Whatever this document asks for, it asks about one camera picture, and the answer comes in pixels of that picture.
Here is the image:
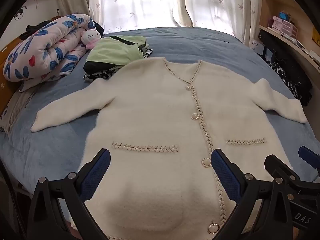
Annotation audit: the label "folded light green garment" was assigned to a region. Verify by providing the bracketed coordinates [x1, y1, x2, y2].
[84, 35, 148, 72]

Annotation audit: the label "black white zebra garment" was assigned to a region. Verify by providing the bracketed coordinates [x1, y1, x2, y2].
[83, 47, 153, 80]

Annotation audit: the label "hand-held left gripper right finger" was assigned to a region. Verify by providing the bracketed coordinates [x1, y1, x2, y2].
[211, 149, 297, 240]

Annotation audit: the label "round face wall sticker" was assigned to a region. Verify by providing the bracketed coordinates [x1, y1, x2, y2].
[14, 6, 25, 21]

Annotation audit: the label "orange headboard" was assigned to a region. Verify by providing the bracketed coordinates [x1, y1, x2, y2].
[0, 36, 20, 120]

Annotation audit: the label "black clothes heap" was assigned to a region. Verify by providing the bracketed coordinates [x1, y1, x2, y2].
[259, 30, 313, 107]

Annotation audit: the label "white cardboard box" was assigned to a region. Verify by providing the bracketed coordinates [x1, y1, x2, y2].
[250, 39, 267, 55]

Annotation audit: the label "wooden shelf unit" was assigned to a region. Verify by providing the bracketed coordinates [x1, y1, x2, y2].
[257, 0, 320, 75]

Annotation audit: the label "white cat plush toy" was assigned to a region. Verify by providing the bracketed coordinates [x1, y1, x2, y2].
[80, 29, 102, 50]

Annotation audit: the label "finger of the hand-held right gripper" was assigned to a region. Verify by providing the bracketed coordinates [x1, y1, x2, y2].
[264, 155, 308, 189]
[299, 146, 320, 183]

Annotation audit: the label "black white patterned garment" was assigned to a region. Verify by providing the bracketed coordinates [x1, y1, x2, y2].
[266, 60, 300, 99]

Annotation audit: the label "white fuzzy cardigan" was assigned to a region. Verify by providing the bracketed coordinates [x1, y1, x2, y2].
[30, 57, 307, 235]

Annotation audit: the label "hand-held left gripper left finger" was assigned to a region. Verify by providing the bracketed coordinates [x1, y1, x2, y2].
[26, 149, 112, 240]

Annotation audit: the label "grey pillow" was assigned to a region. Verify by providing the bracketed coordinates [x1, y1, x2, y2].
[0, 87, 38, 135]

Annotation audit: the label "sheer leaf-print curtain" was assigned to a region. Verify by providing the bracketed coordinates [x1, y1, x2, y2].
[54, 0, 263, 43]

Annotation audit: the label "floral print quilt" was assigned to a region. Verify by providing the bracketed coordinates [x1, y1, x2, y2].
[3, 14, 97, 92]

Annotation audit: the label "pink drawer organizer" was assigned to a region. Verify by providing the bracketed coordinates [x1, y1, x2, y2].
[271, 16, 299, 37]

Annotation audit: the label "blue bed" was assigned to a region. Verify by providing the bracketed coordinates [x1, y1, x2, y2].
[0, 27, 320, 205]

